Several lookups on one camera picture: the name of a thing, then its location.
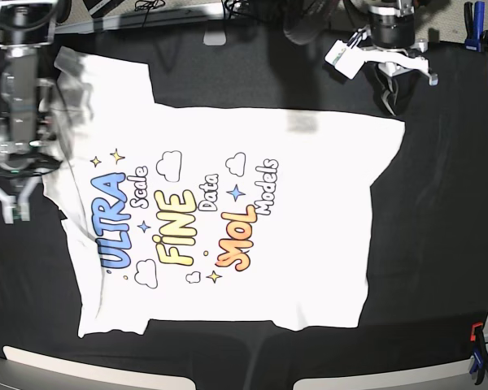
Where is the blue clamp top right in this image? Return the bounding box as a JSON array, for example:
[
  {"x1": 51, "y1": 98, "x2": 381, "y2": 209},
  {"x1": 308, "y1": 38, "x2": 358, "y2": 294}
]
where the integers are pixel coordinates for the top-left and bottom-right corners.
[{"x1": 464, "y1": 1, "x2": 488, "y2": 53}]

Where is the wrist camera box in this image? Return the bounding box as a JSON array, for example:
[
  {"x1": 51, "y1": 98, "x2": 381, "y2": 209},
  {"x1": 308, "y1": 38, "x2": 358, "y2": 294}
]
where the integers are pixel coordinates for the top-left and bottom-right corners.
[
  {"x1": 325, "y1": 40, "x2": 365, "y2": 80},
  {"x1": 1, "y1": 196, "x2": 31, "y2": 224}
]

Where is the red blue clamp bottom right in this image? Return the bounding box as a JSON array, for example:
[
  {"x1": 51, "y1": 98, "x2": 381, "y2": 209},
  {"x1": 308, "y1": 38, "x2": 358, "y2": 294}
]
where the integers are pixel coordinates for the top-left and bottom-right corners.
[{"x1": 469, "y1": 322, "x2": 488, "y2": 385}]

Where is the white printed t-shirt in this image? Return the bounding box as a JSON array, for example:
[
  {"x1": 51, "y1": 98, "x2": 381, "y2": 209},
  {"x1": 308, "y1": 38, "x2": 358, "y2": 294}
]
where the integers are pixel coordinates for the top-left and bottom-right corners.
[{"x1": 43, "y1": 47, "x2": 405, "y2": 336}]

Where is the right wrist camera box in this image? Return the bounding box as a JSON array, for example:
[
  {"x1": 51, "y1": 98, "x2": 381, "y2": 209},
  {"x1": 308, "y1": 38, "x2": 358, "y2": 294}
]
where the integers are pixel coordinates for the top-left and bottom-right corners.
[{"x1": 1, "y1": 196, "x2": 31, "y2": 224}]

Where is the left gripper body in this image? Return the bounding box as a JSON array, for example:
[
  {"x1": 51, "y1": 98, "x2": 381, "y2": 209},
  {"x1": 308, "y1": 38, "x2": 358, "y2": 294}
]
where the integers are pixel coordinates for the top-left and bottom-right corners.
[{"x1": 374, "y1": 65, "x2": 411, "y2": 116}]

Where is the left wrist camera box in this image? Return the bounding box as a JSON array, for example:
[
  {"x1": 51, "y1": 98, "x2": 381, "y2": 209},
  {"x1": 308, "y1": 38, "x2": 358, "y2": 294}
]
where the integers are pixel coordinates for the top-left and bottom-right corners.
[{"x1": 325, "y1": 40, "x2": 365, "y2": 80}]

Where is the grey tape patch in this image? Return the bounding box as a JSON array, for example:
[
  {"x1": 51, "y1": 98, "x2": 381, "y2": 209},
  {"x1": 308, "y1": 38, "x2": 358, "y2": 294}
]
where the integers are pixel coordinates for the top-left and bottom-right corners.
[{"x1": 203, "y1": 28, "x2": 227, "y2": 47}]

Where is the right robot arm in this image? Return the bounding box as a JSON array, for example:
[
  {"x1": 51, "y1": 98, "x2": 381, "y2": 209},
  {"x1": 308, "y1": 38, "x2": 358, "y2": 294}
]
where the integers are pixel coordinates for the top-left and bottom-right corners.
[{"x1": 0, "y1": 1, "x2": 60, "y2": 192}]

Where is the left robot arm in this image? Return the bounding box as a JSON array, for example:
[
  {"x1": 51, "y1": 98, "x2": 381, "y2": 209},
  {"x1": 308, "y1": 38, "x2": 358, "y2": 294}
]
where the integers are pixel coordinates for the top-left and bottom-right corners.
[{"x1": 368, "y1": 1, "x2": 418, "y2": 116}]

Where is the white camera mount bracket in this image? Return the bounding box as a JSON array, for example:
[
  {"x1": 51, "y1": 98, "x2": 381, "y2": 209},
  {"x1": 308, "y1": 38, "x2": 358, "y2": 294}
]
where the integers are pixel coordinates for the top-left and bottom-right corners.
[{"x1": 346, "y1": 26, "x2": 438, "y2": 86}]

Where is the black table cloth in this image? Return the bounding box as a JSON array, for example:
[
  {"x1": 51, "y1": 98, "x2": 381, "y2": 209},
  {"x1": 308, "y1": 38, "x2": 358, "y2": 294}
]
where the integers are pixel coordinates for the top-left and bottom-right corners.
[{"x1": 0, "y1": 24, "x2": 488, "y2": 389}]

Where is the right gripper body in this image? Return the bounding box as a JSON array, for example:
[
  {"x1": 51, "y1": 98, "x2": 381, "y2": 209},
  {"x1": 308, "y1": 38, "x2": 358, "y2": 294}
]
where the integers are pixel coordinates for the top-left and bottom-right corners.
[{"x1": 0, "y1": 149, "x2": 62, "y2": 180}]

